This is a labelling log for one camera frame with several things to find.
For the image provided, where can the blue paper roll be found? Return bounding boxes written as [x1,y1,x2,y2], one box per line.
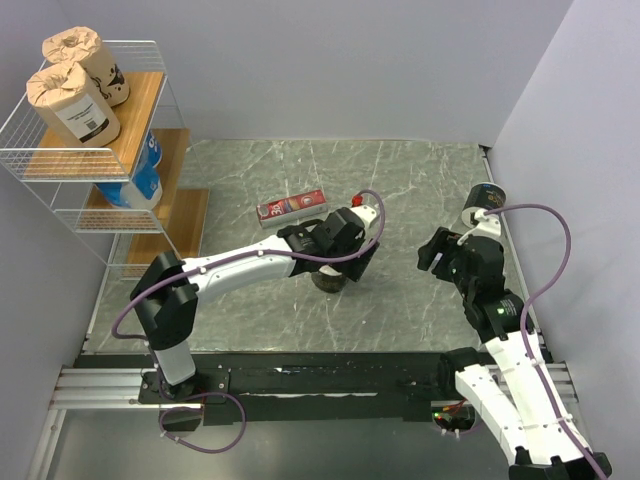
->
[134,130,163,174]
[95,165,163,210]

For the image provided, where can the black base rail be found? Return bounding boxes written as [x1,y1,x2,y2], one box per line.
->
[74,352,462,426]

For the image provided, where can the red toothpaste box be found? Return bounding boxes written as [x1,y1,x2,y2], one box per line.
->
[256,189,328,228]

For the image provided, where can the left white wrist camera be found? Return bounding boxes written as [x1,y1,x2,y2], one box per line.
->
[350,194,381,239]

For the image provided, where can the white wire wooden shelf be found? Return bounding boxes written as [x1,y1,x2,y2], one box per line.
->
[0,39,210,280]

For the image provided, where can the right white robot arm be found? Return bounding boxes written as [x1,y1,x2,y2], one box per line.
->
[418,227,612,479]

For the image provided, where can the black paper roll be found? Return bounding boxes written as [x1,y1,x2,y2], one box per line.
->
[461,182,507,227]
[311,265,348,294]

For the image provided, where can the brown roll with cartoon print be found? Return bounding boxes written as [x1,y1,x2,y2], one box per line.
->
[42,26,130,107]

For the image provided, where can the brown roll with label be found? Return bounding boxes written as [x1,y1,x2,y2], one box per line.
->
[26,61,121,148]

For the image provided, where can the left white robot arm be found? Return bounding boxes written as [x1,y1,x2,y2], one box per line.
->
[130,206,385,402]

